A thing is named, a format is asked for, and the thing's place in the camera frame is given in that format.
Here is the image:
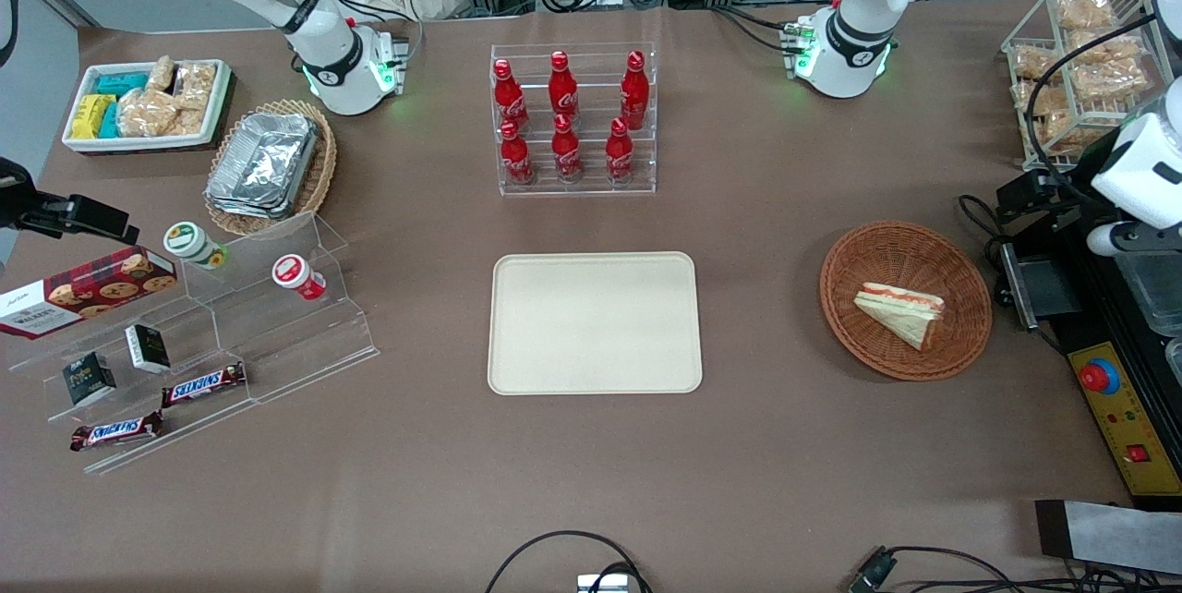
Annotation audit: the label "yellow snack pack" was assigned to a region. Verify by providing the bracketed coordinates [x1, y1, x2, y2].
[71, 94, 117, 140]

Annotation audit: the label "yellow emergency stop box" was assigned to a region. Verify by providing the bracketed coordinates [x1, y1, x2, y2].
[1067, 342, 1182, 497]

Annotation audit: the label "small black carton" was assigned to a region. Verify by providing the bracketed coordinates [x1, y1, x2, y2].
[62, 352, 117, 406]
[126, 324, 172, 374]

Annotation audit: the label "black looped cable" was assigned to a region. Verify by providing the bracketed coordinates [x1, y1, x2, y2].
[485, 530, 653, 593]

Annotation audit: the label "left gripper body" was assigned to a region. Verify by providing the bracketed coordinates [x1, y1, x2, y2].
[995, 170, 1092, 230]

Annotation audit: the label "beige rectangular tray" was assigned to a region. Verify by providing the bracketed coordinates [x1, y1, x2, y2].
[488, 251, 704, 396]

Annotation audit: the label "stacked aluminium foil containers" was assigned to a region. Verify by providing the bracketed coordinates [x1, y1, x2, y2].
[205, 113, 321, 220]

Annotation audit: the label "clear plastic container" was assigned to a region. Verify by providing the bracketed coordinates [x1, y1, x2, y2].
[1119, 247, 1182, 337]

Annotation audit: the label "triangular sandwich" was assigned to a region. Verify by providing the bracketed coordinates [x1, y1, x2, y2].
[853, 282, 947, 352]

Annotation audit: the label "Snickers chocolate bar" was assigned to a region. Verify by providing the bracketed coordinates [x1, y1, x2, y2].
[162, 362, 247, 409]
[70, 411, 164, 453]

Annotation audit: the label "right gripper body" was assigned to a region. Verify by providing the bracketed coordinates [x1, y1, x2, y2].
[0, 157, 70, 234]

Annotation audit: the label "grey flat plate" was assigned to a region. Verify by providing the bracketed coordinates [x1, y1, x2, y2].
[1034, 499, 1182, 575]

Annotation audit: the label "red lid yogurt cup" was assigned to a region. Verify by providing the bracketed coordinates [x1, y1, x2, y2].
[271, 254, 327, 301]

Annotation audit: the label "round brown wicker basket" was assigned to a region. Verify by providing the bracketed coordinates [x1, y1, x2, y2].
[820, 221, 994, 382]

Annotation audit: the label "black machine with grey flap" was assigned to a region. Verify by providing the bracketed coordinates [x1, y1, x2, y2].
[993, 205, 1182, 511]

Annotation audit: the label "oval light wicker basket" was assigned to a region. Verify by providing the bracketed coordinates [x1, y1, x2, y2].
[204, 99, 338, 236]

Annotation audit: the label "clear acrylic bottle rack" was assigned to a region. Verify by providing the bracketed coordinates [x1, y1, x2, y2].
[490, 42, 657, 198]

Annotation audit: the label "green lid yogurt cup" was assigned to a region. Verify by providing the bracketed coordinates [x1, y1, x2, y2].
[163, 222, 228, 272]

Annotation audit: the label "clear acrylic stepped display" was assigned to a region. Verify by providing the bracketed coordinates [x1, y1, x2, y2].
[7, 212, 380, 476]

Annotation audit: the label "white rectangular snack bin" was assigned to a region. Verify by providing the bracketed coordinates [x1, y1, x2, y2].
[62, 59, 235, 155]

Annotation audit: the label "red cola bottle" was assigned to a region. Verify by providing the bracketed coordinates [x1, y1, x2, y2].
[605, 117, 636, 185]
[551, 114, 585, 184]
[493, 58, 531, 133]
[500, 119, 537, 187]
[549, 51, 580, 121]
[620, 50, 651, 131]

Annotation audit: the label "white wire basket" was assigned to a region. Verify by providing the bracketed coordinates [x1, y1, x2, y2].
[1001, 0, 1178, 162]

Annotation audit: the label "red tartan cookie box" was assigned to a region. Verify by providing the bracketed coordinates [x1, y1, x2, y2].
[0, 246, 178, 341]

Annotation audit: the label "black cable with connector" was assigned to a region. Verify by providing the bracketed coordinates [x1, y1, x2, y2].
[848, 545, 1182, 593]

